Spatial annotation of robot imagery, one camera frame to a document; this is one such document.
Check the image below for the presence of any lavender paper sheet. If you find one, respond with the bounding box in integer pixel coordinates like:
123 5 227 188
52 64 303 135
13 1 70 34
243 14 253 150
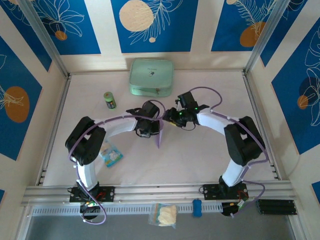
155 111 166 150

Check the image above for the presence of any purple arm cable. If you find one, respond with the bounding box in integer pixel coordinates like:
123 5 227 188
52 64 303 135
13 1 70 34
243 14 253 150
189 86 270 218
68 99 166 225

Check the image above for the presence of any mint green zip pouch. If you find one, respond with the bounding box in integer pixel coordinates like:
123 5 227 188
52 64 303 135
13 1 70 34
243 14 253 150
129 57 175 98

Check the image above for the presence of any aluminium table side rail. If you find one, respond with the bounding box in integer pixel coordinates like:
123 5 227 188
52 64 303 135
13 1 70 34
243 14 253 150
242 71 282 181
36 74 72 186

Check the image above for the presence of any small green can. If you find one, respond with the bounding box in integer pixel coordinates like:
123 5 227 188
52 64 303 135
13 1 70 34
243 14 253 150
103 91 117 109

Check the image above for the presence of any aluminium frame post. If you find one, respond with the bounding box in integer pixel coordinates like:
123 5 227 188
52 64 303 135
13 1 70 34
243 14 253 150
18 0 70 78
243 0 292 75

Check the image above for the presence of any small blue plastic object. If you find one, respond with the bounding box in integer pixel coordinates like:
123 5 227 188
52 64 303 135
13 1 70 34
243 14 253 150
191 198 203 218

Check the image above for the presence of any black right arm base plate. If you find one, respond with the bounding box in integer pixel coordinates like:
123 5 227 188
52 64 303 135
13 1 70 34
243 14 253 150
202 183 249 201

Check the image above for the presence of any blue snack packet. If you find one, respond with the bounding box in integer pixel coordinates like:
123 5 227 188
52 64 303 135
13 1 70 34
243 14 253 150
99 139 124 168

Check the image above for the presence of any long aluminium mounting rail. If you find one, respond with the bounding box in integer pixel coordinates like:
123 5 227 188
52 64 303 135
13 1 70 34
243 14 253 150
21 181 297 207

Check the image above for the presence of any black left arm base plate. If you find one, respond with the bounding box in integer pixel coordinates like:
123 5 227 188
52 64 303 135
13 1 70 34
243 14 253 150
69 186 116 203

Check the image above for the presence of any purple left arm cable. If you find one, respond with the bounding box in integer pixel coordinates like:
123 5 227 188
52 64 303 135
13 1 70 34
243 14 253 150
68 99 166 225

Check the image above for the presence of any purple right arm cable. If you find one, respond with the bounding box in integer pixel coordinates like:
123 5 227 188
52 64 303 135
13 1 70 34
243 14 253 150
189 86 270 218

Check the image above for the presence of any clear bag of yellow chips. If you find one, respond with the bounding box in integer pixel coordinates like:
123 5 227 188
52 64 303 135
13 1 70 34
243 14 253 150
147 202 178 229

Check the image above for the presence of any black ribbed block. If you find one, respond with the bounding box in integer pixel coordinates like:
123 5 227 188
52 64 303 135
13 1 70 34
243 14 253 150
256 199 298 216

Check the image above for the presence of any grey slotted cable duct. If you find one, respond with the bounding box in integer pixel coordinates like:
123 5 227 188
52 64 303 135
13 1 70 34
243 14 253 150
31 202 258 217

